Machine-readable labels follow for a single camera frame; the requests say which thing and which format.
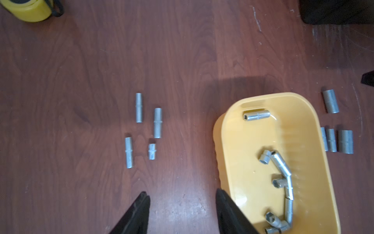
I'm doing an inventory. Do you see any short silver socket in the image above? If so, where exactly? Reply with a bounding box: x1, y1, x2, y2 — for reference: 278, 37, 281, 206
148, 143, 157, 160
259, 150, 272, 165

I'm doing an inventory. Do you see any yellow tape measure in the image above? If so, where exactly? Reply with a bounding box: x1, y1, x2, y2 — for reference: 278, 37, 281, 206
1, 0, 64, 22

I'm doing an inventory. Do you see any yellow plastic storage box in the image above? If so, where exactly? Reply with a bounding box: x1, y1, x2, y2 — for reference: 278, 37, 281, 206
213, 93, 341, 234

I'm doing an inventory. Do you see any black plastic toolbox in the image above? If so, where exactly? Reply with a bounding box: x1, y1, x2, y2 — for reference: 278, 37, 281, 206
299, 0, 374, 25

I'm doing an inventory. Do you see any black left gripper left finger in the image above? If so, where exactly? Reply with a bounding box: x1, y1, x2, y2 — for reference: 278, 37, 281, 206
110, 192, 151, 234

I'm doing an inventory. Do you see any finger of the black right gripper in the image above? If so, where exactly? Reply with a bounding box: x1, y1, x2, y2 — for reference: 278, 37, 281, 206
361, 71, 374, 87

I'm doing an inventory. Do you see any wide silver socket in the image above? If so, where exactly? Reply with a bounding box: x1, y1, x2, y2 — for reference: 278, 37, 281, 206
338, 130, 354, 154
266, 212, 282, 229

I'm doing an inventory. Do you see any long silver socket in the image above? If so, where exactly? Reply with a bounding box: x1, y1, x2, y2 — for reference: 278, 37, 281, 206
243, 110, 271, 121

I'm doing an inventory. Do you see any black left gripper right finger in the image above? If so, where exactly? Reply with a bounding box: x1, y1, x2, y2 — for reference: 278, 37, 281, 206
215, 189, 259, 234

